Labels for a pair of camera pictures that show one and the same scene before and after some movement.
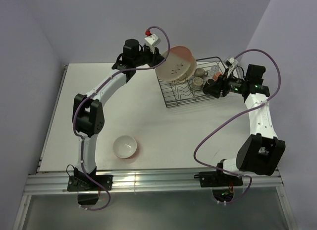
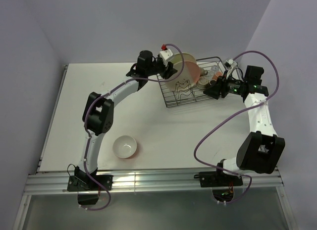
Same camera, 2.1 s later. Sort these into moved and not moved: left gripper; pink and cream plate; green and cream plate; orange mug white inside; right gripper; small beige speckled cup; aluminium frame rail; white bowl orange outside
Moved: left gripper; small beige speckled cup; green and cream plate; pink and cream plate
Not moved: aluminium frame rail; white bowl orange outside; orange mug white inside; right gripper
